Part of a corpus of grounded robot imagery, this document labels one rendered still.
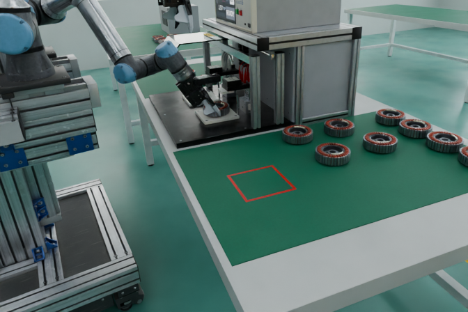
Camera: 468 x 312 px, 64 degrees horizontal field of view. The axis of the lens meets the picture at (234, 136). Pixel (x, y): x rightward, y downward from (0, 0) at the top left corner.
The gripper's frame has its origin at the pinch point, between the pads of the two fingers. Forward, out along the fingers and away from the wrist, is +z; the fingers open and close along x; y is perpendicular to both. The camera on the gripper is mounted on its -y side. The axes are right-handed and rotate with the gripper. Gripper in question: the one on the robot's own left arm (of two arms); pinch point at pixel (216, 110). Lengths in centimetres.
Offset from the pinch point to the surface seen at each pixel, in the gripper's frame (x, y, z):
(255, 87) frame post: 19.6, -15.4, -6.9
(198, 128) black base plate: 9.9, 10.7, -3.3
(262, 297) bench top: 93, 21, -7
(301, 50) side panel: 21.6, -37.0, -8.2
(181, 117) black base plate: -5.4, 13.7, -5.0
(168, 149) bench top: 18.7, 24.0, -8.5
